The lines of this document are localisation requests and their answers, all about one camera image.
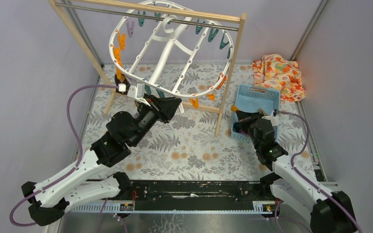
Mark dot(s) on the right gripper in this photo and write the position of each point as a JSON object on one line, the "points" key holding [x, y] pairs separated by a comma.
{"points": [[247, 117]]}

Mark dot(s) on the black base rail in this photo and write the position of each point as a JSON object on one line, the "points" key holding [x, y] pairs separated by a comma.
{"points": [[200, 196]]}

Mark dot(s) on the white clothespin clip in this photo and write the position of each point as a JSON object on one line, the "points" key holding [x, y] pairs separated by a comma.
{"points": [[181, 108]]}

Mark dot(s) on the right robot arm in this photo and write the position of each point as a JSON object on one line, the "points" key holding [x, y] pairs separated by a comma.
{"points": [[325, 210]]}

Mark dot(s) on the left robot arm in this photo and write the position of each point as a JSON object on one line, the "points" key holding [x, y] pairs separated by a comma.
{"points": [[51, 199]]}

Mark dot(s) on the white round clip hanger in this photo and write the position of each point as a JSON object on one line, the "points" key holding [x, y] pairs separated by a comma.
{"points": [[169, 32]]}

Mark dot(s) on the light blue plastic basket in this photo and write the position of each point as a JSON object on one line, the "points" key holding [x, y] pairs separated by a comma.
{"points": [[250, 98]]}

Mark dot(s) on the floral orange cloth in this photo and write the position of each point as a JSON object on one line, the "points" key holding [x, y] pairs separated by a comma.
{"points": [[276, 72]]}

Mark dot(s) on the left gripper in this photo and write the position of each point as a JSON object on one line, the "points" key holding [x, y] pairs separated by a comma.
{"points": [[160, 109]]}

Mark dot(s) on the floral patterned table mat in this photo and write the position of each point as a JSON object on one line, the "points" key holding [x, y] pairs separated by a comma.
{"points": [[186, 148]]}

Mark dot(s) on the brown yellow argyle sock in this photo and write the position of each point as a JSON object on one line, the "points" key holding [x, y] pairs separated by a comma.
{"points": [[122, 83]]}

